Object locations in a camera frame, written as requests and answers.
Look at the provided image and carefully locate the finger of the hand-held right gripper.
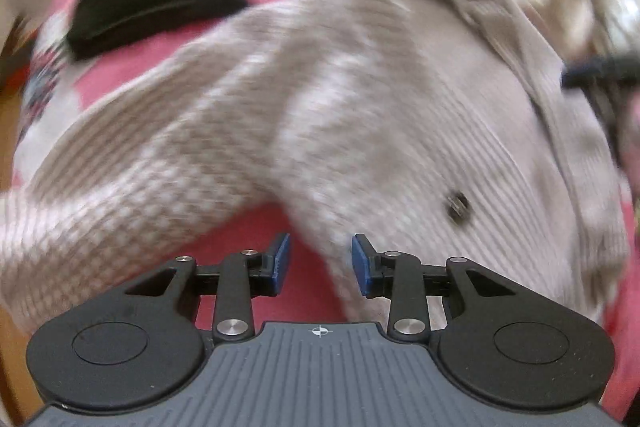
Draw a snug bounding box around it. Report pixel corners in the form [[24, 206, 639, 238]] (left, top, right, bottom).
[[560, 54, 640, 90], [582, 84, 640, 168]]

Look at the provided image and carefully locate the pink checkered knit cardigan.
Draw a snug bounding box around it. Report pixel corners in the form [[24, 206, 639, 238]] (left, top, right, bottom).
[[0, 0, 631, 338]]

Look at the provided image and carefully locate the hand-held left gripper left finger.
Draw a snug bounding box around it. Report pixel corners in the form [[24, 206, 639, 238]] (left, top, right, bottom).
[[124, 233, 292, 343]]

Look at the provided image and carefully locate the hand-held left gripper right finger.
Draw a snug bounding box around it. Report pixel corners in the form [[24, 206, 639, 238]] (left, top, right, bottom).
[[351, 233, 518, 343]]

